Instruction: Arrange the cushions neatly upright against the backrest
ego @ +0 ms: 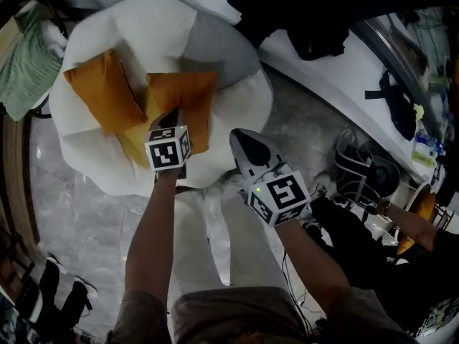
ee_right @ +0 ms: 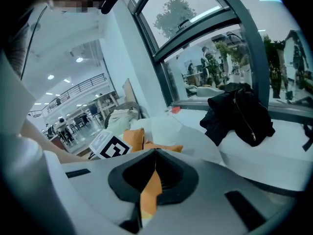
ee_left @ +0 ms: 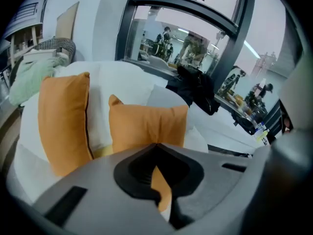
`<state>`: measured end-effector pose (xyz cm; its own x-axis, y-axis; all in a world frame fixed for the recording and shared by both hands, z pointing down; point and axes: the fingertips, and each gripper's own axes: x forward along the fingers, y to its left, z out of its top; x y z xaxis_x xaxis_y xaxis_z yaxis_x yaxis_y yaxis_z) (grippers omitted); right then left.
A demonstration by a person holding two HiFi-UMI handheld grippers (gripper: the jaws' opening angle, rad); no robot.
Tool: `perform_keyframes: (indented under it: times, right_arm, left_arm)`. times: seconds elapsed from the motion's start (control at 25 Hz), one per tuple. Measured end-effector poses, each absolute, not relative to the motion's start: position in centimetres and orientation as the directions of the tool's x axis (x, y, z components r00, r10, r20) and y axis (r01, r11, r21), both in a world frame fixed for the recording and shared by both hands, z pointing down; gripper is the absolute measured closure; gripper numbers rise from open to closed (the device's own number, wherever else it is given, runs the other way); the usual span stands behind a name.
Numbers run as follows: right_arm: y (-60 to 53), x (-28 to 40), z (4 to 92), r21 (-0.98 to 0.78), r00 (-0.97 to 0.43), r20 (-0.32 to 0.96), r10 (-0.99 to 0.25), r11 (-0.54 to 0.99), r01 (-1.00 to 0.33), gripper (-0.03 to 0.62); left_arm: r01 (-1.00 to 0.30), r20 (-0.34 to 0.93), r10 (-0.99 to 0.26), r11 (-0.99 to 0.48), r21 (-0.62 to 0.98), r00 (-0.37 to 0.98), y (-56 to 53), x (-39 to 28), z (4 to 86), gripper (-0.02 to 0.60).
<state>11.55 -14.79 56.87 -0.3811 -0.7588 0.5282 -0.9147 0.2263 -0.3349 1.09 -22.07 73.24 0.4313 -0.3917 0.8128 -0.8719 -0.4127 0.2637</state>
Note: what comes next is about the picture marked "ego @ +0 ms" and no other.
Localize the green knitted blanket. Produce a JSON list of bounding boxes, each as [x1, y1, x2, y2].
[[0, 7, 66, 121]]

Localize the black waist bag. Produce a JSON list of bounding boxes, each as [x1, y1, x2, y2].
[[364, 70, 419, 143]]

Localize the person's beige trousers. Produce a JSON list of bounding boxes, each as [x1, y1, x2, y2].
[[171, 172, 288, 290]]

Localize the white armchair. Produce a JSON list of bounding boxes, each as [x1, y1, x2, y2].
[[389, 181, 443, 247]]

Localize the person's left forearm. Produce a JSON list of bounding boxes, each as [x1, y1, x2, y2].
[[123, 170, 181, 297]]

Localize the yellow cushion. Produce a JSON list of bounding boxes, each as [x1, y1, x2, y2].
[[114, 84, 163, 170]]

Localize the person's right forearm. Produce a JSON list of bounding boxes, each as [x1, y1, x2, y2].
[[274, 216, 353, 301]]

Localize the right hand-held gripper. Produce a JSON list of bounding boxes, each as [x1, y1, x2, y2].
[[229, 128, 311, 227]]

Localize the wooden step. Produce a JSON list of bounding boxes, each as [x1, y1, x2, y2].
[[0, 116, 41, 251]]

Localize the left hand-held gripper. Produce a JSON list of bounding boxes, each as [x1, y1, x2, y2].
[[144, 108, 193, 182]]

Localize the person's brown t-shirt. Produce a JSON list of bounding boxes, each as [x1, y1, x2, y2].
[[107, 285, 421, 344]]

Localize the black jacket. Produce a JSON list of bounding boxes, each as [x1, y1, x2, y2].
[[227, 0, 351, 62]]

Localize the white round lounge chair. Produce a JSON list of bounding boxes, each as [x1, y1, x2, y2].
[[48, 0, 275, 198]]

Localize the green packet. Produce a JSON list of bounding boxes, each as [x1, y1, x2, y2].
[[411, 150, 436, 168]]

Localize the blue packets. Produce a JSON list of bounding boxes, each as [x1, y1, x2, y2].
[[415, 134, 446, 154]]

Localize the white fluffy towel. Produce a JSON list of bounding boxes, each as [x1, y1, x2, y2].
[[42, 23, 70, 54]]

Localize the white long bench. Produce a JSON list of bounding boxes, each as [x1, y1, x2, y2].
[[89, 0, 443, 194]]

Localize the black floor cable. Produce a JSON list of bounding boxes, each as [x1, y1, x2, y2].
[[281, 249, 324, 333]]

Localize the black backpack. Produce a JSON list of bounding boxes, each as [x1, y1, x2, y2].
[[333, 145, 402, 202]]

